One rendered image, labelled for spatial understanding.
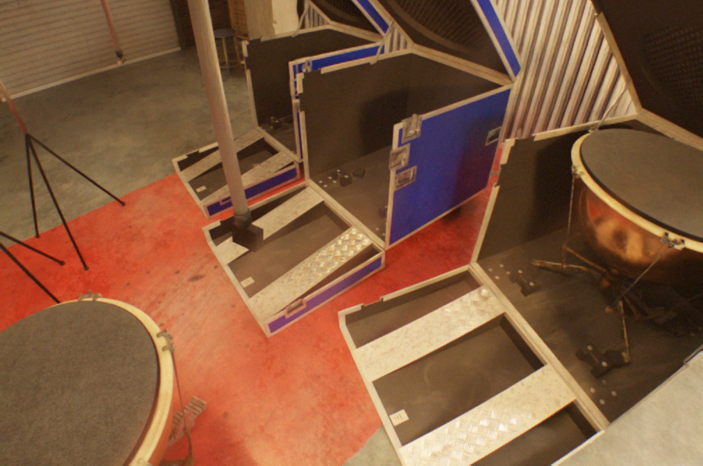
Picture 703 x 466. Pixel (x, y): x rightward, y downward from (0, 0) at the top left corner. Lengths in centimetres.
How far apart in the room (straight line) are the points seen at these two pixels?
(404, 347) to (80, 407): 135
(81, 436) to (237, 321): 118
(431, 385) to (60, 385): 145
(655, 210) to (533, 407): 94
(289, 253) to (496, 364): 135
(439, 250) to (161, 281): 176
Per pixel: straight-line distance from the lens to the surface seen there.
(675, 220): 156
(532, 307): 207
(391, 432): 178
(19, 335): 144
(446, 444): 176
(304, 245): 238
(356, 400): 184
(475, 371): 195
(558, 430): 197
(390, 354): 189
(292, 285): 212
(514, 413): 182
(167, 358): 116
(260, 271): 229
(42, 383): 128
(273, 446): 180
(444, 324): 195
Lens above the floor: 171
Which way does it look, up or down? 39 degrees down
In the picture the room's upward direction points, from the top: straight up
